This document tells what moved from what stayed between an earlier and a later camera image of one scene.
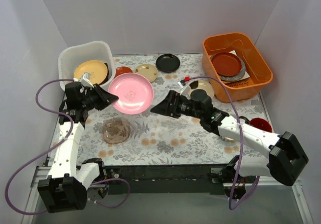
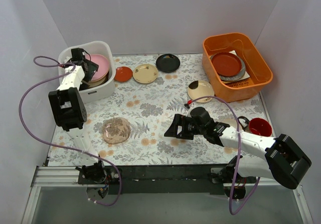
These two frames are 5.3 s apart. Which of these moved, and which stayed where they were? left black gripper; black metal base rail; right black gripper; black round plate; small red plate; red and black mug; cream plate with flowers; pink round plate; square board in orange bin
Moved: pink round plate; left black gripper; right black gripper
Stayed: red and black mug; small red plate; black round plate; black metal base rail; square board in orange bin; cream plate with flowers
